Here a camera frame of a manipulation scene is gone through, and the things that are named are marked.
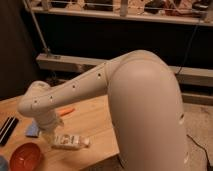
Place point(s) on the orange ceramic bowl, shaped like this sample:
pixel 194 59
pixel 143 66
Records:
pixel 26 157

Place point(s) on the black striped flat object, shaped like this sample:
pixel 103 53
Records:
pixel 7 129

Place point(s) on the metal diagonal rod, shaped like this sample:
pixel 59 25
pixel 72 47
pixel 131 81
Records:
pixel 45 47

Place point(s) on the wooden shelf rail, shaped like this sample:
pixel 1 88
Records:
pixel 185 12

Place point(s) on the clear plastic bottle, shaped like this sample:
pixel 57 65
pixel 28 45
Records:
pixel 70 142

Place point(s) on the grey baseboard beam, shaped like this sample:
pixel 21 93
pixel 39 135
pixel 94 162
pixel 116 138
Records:
pixel 186 75

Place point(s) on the orange handled tool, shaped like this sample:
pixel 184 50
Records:
pixel 65 111

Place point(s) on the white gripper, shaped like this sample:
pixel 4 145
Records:
pixel 48 130

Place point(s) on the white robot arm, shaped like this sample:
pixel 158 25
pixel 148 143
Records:
pixel 144 101

